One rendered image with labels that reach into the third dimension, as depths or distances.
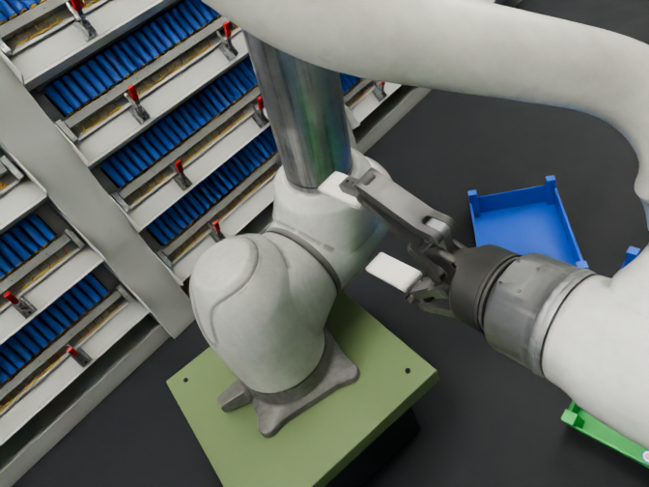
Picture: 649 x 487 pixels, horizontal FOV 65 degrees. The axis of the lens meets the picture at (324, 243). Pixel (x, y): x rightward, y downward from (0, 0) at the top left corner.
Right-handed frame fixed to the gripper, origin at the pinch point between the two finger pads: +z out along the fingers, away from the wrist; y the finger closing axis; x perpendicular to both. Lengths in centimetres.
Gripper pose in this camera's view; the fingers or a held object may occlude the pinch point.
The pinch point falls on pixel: (358, 227)
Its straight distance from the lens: 58.4
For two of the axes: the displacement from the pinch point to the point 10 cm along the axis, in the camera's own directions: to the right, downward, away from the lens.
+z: -5.9, -3.2, 7.4
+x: -6.8, 6.9, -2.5
